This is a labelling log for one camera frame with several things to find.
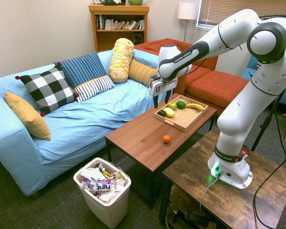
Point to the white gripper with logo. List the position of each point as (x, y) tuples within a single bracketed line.
[(163, 87)]

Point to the orange tangerine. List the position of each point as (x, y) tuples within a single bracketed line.
[(166, 138)]

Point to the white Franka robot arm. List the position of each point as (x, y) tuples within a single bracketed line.
[(252, 95)]

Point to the light wooden tray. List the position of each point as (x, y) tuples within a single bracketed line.
[(183, 118)]

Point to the green apple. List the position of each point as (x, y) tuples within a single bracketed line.
[(172, 106)]

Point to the dark avocado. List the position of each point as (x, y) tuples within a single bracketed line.
[(161, 113)]

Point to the yellow lemon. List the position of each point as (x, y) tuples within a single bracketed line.
[(169, 112)]

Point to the dark green lime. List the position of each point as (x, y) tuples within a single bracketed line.
[(180, 104)]

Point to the yellow banana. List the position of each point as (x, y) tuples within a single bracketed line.
[(195, 106)]

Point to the mustard striped lumbar pillow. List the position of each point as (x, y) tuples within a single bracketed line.
[(140, 71)]

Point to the reddish wood coffee table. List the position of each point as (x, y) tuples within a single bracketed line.
[(143, 143)]

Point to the orange sofa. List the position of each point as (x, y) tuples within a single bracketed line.
[(150, 47)]

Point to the yellow patterned bolster pillow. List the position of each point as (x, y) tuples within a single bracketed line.
[(120, 59)]

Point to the small black speaker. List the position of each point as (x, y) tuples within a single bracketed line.
[(138, 38)]

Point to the white navy striped pillow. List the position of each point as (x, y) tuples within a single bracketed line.
[(93, 87)]

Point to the wooden bookshelf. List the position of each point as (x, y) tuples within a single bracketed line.
[(119, 38)]

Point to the light blue sofa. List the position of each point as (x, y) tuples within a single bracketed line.
[(85, 124)]

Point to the blue striped pillow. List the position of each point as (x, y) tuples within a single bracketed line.
[(83, 66)]

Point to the row of books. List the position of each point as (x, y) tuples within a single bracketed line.
[(120, 24)]

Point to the white shade floor lamp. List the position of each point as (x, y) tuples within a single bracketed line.
[(187, 12)]

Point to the green pot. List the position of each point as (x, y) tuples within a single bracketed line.
[(135, 2)]

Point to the hint labelled plastic bottle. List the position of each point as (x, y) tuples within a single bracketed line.
[(100, 185)]

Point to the brown window blinds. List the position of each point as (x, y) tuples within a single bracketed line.
[(219, 9)]

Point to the black object on bookshelf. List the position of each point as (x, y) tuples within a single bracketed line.
[(112, 2)]

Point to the black white checked pillow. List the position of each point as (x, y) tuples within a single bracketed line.
[(47, 88)]

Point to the white trash bin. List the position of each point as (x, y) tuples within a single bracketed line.
[(107, 210)]

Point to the rustic dark wood table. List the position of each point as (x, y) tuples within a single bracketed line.
[(228, 205)]

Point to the plain mustard yellow pillow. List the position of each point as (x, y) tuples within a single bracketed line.
[(28, 117)]

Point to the black camera tripod stand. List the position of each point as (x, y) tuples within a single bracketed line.
[(264, 125)]

